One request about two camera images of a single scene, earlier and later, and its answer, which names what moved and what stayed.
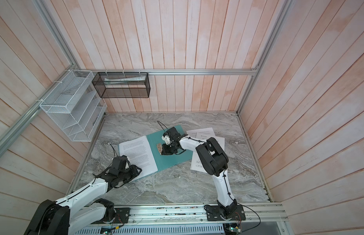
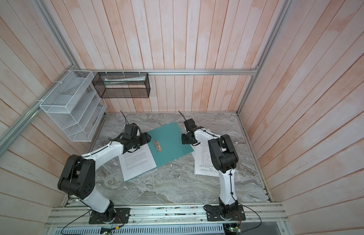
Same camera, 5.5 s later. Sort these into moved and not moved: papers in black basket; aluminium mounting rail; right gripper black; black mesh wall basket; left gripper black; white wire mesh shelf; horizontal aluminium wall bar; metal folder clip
Moved: left gripper black; right gripper black; metal folder clip
Not moved: horizontal aluminium wall bar; white wire mesh shelf; papers in black basket; black mesh wall basket; aluminium mounting rail
